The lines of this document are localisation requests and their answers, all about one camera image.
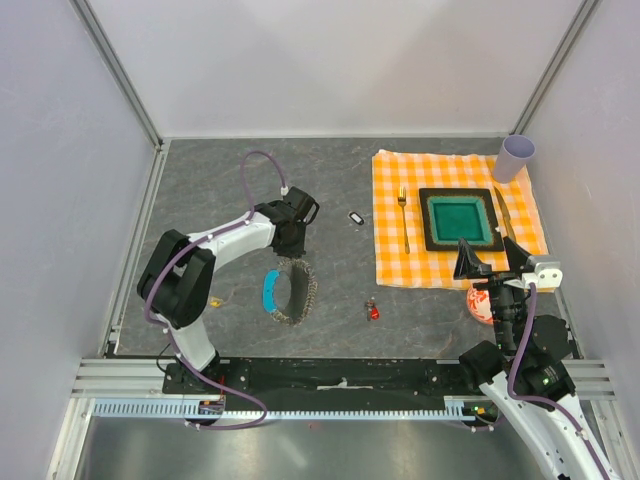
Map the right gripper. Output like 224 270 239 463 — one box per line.
452 234 530 350

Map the keyring chain with blue tag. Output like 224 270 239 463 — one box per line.
261 257 319 328

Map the red key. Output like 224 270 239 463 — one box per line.
365 298 380 321

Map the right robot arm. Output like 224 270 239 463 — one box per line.
453 237 619 479

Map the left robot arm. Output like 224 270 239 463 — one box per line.
137 187 319 393

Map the gold knife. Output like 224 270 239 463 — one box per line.
494 187 517 242

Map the black key tag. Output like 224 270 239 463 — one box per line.
348 211 365 226

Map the green square plate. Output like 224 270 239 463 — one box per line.
418 188 504 252

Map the gold fork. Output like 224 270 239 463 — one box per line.
397 186 411 254

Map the lilac cup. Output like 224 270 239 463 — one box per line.
492 134 536 184

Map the small yellow key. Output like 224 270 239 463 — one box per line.
209 297 223 308

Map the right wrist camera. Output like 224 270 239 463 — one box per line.
521 255 563 291

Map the slotted cable duct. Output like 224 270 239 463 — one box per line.
92 398 497 421

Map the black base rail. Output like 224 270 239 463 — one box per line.
162 355 481 407

